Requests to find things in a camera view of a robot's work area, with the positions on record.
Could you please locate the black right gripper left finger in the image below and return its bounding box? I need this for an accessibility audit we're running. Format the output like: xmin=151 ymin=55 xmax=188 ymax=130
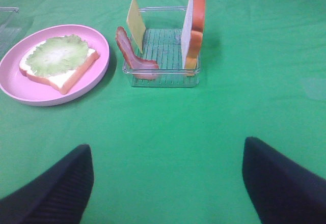
xmin=1 ymin=145 xmax=94 ymax=223

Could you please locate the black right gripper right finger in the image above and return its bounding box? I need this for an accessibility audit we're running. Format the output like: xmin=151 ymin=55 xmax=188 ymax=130
xmin=242 ymin=137 xmax=325 ymax=223

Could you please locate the white bread slice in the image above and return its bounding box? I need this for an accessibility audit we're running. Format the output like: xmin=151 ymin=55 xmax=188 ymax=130
xmin=19 ymin=39 xmax=100 ymax=95
xmin=181 ymin=0 xmax=206 ymax=70

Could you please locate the green lettuce leaf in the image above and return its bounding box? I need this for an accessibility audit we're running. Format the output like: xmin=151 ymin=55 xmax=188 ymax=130
xmin=26 ymin=35 xmax=89 ymax=77

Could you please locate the bacon strip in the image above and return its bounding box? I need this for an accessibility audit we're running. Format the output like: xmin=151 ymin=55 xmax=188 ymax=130
xmin=115 ymin=26 xmax=159 ymax=70

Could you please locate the yellow cheese slice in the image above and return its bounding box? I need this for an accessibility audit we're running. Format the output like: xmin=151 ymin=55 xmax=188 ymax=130
xmin=126 ymin=0 xmax=146 ymax=53

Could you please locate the green tablecloth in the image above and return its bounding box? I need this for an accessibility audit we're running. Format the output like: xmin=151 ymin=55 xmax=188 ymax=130
xmin=1 ymin=0 xmax=325 ymax=223

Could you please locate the pink round plate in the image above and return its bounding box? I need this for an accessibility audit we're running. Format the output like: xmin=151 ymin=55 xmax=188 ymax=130
xmin=1 ymin=24 xmax=110 ymax=106

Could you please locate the left clear plastic container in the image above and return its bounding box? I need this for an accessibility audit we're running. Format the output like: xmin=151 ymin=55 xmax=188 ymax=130
xmin=0 ymin=7 xmax=34 ymax=59

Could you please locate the clear plastic container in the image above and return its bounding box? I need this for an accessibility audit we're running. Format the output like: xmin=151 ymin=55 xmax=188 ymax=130
xmin=122 ymin=6 xmax=201 ymax=88
xmin=0 ymin=7 xmax=34 ymax=59

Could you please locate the right clear plastic container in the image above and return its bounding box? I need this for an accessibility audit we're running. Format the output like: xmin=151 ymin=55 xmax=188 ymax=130
xmin=122 ymin=6 xmax=201 ymax=88

